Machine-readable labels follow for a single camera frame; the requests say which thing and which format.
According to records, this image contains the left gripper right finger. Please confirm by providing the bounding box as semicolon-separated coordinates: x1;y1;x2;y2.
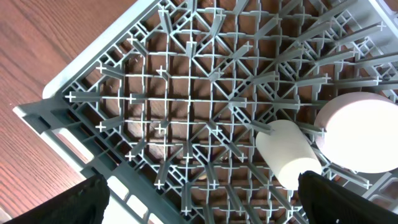
298;170;397;224

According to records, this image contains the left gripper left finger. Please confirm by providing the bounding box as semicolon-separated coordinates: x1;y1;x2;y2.
6;174;110;224

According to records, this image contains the cream white cup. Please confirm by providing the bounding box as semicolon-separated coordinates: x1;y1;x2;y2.
256;119;322;190

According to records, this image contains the pink plate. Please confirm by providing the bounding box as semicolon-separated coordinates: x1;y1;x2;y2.
314;92;397;174

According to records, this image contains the grey plastic dish rack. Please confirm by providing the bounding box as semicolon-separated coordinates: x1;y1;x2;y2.
14;0;397;223

